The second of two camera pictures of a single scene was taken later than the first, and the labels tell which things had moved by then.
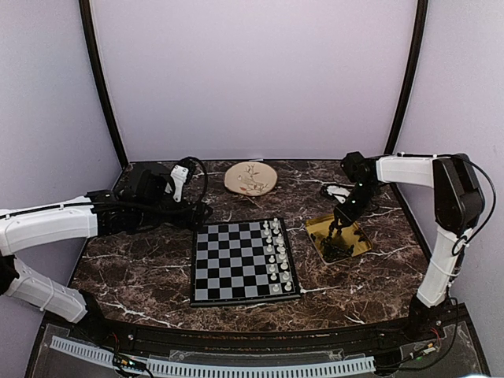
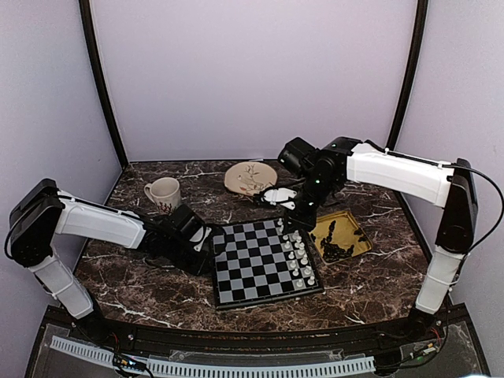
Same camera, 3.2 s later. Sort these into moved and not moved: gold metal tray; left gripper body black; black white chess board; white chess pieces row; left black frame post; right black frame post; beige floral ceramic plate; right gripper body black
Moved: white chess pieces row; right gripper body black; black white chess board; left gripper body black
Not moved: right black frame post; beige floral ceramic plate; gold metal tray; left black frame post
